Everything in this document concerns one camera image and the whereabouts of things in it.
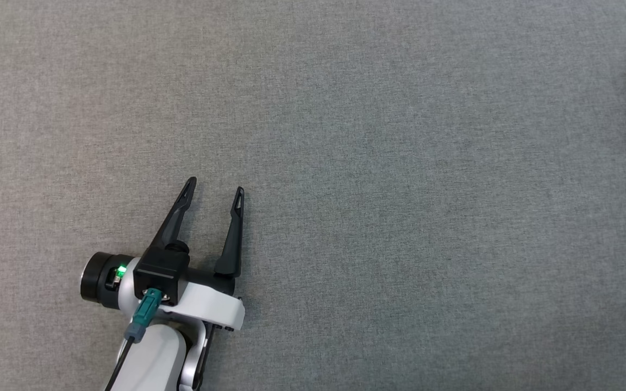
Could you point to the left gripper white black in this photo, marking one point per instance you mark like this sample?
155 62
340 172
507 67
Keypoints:
210 307

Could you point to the grey fabric sofa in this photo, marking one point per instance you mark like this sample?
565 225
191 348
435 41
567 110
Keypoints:
400 190

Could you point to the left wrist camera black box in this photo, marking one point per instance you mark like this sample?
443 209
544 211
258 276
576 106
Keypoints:
161 269

